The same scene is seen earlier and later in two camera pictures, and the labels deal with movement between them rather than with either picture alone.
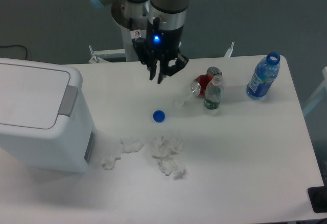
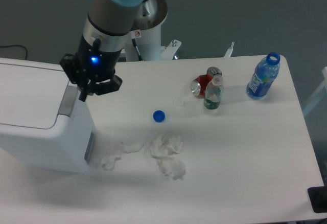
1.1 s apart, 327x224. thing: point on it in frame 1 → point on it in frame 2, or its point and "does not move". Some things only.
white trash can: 45,122 does not move
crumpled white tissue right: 165,150 does not move
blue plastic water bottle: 263,76 does not move
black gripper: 160,43 → 92,63
